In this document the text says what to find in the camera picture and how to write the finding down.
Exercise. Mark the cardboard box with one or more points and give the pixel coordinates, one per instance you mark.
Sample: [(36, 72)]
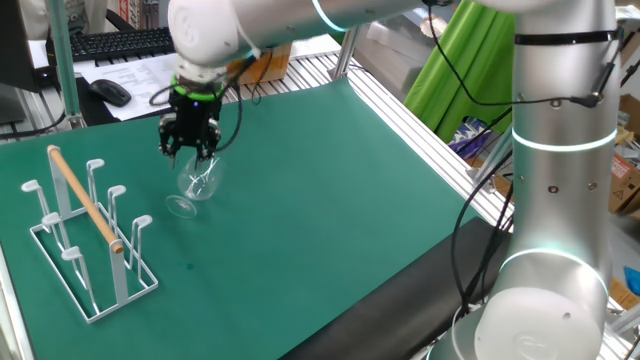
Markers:
[(627, 190)]

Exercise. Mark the black monitor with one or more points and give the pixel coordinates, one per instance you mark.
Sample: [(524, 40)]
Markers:
[(17, 45)]

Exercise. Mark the blue white patterned bag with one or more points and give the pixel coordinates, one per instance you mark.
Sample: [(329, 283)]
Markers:
[(465, 137)]

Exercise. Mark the green table mat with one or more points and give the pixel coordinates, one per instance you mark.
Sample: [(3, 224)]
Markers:
[(300, 200)]

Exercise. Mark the brown wooden block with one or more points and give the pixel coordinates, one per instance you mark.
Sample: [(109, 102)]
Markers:
[(272, 67)]

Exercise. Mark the aluminium profile table frame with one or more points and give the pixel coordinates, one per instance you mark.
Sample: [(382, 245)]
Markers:
[(435, 150)]

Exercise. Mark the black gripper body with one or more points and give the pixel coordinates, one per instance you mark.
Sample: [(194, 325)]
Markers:
[(195, 120)]

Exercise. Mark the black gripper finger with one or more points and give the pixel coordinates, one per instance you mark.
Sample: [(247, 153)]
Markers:
[(212, 137), (167, 137)]

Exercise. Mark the printed paper sheet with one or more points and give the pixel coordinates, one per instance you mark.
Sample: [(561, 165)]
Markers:
[(145, 75)]

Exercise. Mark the bright green cloth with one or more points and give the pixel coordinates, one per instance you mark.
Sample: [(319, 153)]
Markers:
[(450, 75)]

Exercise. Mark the black mat strip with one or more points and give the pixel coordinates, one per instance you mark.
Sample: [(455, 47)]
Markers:
[(400, 300)]

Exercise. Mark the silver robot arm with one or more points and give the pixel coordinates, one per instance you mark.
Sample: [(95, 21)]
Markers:
[(560, 200)]

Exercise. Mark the white foam boxes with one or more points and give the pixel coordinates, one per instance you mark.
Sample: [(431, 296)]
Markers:
[(390, 55)]

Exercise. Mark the aluminium frame post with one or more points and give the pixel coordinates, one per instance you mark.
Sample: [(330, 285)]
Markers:
[(492, 157), (346, 55), (62, 60)]

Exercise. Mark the black computer mouse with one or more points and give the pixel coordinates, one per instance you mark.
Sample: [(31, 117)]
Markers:
[(110, 92)]

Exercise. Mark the black keyboard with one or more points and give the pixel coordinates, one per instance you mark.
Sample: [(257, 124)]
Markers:
[(120, 42)]

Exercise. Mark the clear wine glass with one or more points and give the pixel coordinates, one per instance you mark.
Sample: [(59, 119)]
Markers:
[(200, 182)]

